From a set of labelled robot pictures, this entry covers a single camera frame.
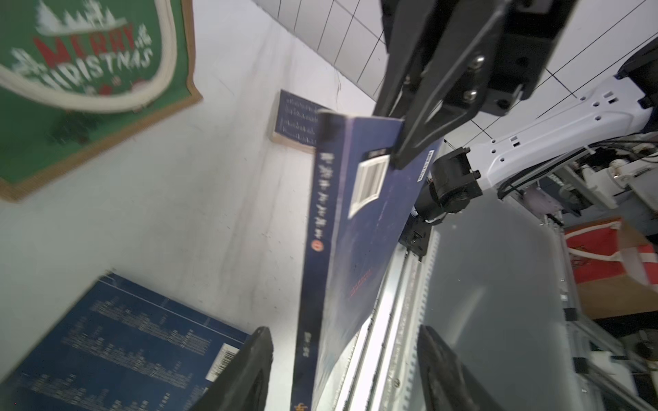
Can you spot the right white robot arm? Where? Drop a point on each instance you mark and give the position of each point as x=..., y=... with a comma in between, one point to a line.
x=609, y=115

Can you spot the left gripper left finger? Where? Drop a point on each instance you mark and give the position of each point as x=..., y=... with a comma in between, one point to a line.
x=243, y=385

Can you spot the dark navy thin book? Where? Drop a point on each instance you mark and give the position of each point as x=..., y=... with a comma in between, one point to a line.
x=296, y=123

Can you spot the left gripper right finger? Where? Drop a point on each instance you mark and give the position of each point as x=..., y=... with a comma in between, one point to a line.
x=447, y=383

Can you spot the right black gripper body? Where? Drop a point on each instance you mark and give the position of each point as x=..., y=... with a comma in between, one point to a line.
x=530, y=35

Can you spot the green jute canvas bag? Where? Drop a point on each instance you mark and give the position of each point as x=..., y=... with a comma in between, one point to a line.
x=80, y=77

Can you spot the aluminium mounting rail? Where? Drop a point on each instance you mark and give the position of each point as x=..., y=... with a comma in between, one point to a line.
x=381, y=370

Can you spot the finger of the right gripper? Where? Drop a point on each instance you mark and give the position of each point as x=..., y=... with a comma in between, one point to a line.
x=440, y=58

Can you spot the red white bag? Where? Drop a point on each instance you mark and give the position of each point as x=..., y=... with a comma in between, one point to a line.
x=612, y=249

